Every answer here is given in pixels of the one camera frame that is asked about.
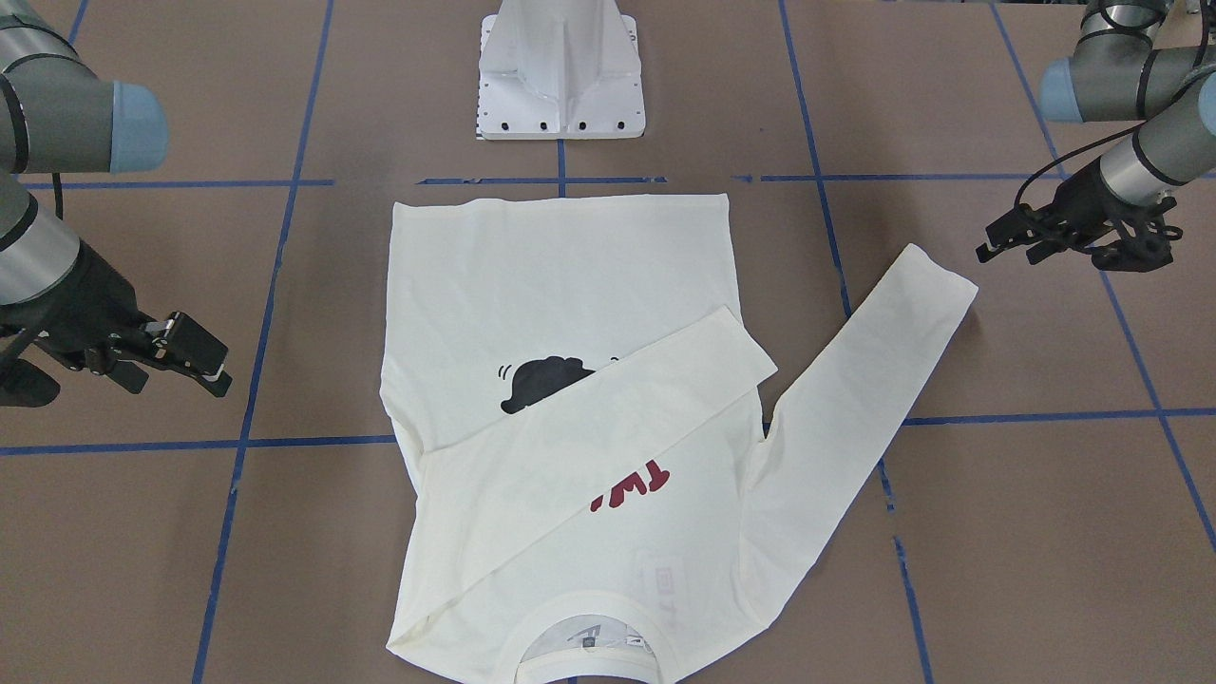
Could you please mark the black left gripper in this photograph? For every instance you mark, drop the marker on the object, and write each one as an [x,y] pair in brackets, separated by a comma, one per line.
[1081,202]

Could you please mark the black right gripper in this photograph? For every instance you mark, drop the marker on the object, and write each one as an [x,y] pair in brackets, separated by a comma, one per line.
[78,294]

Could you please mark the cream long sleeve shirt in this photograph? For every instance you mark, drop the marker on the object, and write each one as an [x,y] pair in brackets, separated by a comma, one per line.
[577,401]

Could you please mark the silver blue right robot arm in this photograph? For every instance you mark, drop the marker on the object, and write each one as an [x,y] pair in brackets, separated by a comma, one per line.
[58,117]

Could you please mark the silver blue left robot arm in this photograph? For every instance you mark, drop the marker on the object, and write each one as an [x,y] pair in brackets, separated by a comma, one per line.
[1117,74]

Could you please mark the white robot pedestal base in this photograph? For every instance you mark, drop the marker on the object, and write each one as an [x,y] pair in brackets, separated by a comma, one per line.
[559,70]

